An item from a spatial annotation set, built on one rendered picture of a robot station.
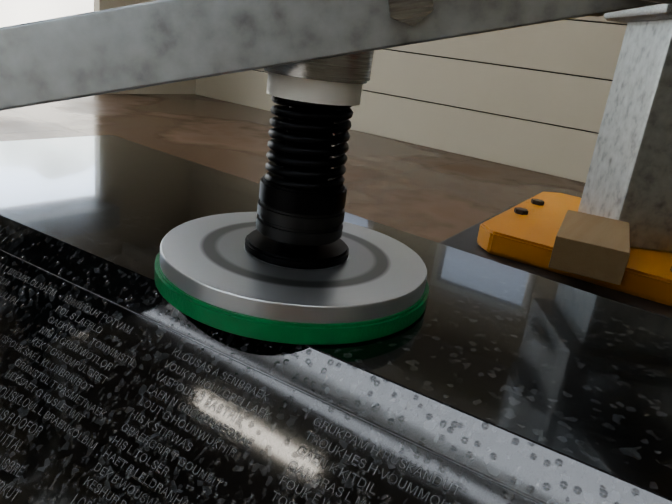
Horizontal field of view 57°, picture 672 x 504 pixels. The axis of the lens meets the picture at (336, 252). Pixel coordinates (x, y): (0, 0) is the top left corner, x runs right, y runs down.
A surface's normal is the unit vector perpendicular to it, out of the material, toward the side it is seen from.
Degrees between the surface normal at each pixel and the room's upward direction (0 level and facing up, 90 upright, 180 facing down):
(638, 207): 90
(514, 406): 0
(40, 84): 90
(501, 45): 90
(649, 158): 90
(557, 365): 0
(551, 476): 45
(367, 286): 0
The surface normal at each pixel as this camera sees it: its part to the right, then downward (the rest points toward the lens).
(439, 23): -0.04, 0.33
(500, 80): -0.58, 0.20
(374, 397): -0.29, -0.51
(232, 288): 0.12, -0.94
